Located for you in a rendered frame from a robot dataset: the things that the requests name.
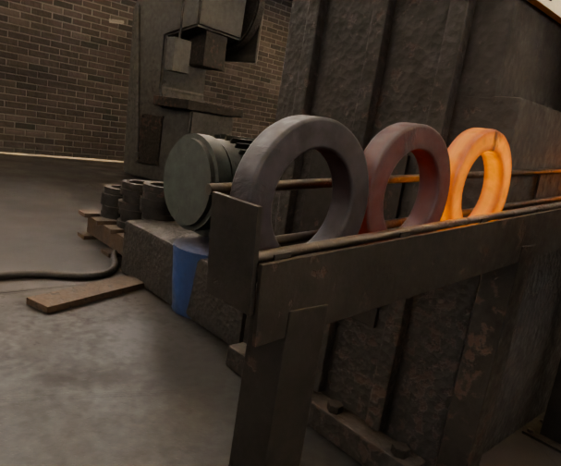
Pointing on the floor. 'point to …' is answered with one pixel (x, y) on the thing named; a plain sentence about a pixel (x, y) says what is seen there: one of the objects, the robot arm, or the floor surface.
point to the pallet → (130, 206)
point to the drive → (188, 227)
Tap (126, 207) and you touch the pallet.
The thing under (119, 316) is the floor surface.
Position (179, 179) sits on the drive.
